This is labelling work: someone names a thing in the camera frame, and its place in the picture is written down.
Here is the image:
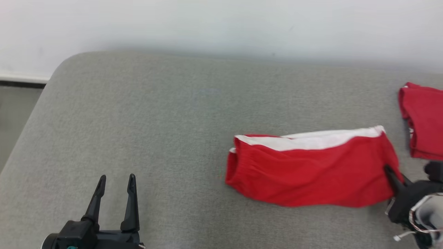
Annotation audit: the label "grey fabric sofa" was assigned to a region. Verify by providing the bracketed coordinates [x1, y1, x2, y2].
[0, 51, 443, 249]

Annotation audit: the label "red shorts with white stripes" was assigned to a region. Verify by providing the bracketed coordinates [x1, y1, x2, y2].
[225, 125, 404, 208]

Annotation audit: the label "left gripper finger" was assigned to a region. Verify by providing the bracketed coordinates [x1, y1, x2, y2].
[120, 174, 140, 232]
[81, 175, 107, 231]

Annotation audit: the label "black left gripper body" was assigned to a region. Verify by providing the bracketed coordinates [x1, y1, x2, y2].
[88, 230, 146, 249]

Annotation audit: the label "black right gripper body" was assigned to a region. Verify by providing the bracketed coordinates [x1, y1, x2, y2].
[386, 180, 443, 224]

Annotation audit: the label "red jersey with number print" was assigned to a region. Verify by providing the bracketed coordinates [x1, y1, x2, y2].
[398, 82, 443, 160]

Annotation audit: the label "white wall baseboard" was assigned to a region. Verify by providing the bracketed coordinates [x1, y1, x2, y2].
[0, 71, 49, 88]

